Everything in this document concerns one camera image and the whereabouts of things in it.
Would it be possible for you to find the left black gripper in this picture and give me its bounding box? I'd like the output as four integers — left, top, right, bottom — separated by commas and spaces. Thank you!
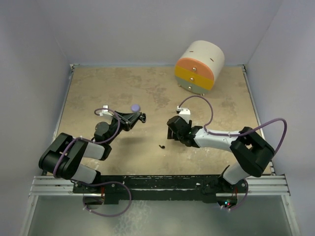
105, 111, 140, 145

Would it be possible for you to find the purple earbud charging case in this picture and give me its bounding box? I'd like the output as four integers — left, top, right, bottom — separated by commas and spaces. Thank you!
131, 104, 141, 112

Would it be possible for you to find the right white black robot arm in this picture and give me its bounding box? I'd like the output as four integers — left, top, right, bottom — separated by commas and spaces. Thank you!
167, 116, 275, 192

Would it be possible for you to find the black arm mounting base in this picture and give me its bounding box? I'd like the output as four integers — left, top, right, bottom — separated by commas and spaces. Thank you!
73, 166, 249, 207

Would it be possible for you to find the round cream drawer cabinet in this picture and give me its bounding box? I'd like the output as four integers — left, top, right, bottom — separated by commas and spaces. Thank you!
174, 40, 225, 95

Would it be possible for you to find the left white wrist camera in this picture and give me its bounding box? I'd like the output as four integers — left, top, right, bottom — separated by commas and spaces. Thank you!
99, 105, 113, 119

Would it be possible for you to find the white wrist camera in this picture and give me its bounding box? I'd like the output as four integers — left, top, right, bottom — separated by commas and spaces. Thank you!
99, 105, 113, 119
176, 106, 191, 123

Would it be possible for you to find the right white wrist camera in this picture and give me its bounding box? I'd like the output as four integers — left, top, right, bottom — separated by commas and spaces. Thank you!
176, 106, 191, 123

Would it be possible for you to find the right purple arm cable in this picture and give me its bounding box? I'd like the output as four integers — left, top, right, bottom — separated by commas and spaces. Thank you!
178, 95, 288, 155

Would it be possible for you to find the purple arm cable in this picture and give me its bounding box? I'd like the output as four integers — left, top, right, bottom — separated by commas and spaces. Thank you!
53, 108, 121, 178
178, 95, 288, 155

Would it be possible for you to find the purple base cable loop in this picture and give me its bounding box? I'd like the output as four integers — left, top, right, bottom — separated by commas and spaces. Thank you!
82, 181, 133, 217

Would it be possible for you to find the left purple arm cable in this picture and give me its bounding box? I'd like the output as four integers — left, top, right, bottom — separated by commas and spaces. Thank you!
53, 108, 121, 178

